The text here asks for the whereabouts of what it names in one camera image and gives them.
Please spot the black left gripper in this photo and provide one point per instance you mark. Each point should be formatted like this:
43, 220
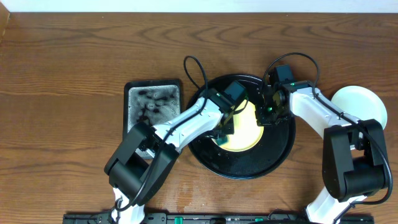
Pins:
224, 131

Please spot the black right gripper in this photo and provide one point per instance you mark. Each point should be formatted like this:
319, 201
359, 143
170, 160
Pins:
262, 119

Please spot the green and yellow sponge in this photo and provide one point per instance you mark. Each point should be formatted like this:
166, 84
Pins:
222, 140

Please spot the yellow plate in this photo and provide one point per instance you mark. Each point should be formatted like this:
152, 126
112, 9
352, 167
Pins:
246, 131

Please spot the light green plate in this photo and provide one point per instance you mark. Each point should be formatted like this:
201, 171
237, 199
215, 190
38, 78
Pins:
361, 103

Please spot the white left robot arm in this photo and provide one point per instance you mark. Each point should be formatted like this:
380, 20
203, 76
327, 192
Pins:
143, 160

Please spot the round black tray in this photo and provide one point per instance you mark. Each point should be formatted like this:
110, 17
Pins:
273, 148

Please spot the black rectangular soapy water tray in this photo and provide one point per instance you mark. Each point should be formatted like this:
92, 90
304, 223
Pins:
151, 101

